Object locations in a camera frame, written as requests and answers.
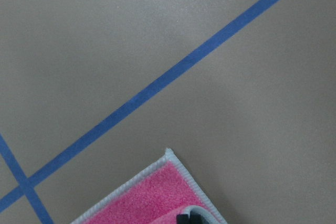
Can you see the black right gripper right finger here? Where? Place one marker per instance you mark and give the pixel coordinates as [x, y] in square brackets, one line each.
[195, 216]

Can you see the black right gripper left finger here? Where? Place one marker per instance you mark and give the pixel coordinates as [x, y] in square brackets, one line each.
[182, 219]

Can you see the pink and grey towel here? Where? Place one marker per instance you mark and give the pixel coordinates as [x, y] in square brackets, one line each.
[157, 194]

